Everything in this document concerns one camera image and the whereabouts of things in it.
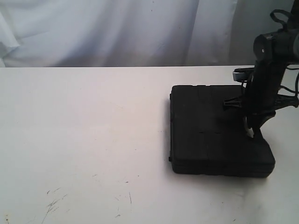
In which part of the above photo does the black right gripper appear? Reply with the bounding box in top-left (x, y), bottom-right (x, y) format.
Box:
top-left (223, 62), bottom-right (299, 140)

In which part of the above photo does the black plastic tool case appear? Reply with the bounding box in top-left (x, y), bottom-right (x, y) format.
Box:
top-left (169, 85), bottom-right (275, 178)

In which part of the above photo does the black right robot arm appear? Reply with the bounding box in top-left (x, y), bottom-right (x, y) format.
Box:
top-left (223, 9), bottom-right (299, 138)

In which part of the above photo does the white backdrop cloth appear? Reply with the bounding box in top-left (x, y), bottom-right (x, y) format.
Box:
top-left (0, 0), bottom-right (294, 67)

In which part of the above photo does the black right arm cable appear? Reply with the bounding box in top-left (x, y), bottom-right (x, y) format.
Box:
top-left (240, 9), bottom-right (299, 98)

